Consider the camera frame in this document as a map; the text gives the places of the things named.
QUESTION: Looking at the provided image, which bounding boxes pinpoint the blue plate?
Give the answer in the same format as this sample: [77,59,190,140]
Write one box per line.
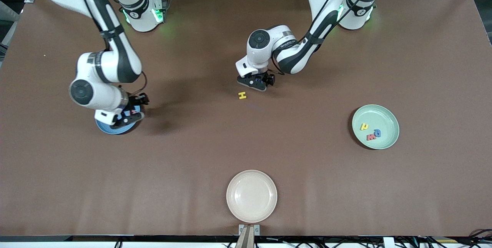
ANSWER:
[95,104,141,135]

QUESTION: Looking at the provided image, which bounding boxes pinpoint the beige plate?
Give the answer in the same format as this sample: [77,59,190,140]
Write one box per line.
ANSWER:
[226,170,278,224]

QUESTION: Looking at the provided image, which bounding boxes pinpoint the green plate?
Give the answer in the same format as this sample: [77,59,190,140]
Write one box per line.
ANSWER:
[352,104,400,150]

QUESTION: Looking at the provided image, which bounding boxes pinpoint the brown table cover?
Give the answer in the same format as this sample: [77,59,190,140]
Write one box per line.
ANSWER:
[0,0,492,238]

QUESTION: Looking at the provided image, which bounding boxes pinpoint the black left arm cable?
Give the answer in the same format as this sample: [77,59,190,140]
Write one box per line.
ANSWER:
[270,53,286,76]

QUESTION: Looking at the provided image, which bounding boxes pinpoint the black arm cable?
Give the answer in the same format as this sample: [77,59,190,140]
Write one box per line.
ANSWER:
[270,53,286,76]
[129,70,149,97]

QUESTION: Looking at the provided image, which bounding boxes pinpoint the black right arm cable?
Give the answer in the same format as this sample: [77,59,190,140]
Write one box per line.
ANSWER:
[129,70,149,97]

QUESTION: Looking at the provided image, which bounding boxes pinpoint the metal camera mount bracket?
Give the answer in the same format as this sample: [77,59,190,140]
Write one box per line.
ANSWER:
[236,224,261,248]

